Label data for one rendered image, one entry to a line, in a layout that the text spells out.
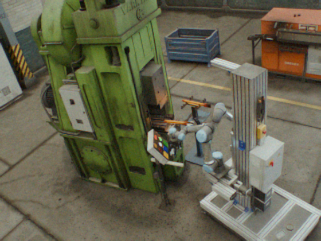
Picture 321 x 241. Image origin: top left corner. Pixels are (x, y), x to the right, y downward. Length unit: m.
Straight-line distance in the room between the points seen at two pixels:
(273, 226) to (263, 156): 1.02
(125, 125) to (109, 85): 0.58
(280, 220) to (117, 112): 2.36
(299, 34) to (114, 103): 3.99
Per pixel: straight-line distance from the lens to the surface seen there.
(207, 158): 3.29
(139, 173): 4.42
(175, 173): 4.52
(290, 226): 3.88
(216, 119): 3.62
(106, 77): 3.68
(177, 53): 7.87
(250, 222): 3.87
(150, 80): 3.63
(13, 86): 8.61
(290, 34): 6.46
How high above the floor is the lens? 3.35
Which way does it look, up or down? 35 degrees down
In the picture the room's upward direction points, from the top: 12 degrees counter-clockwise
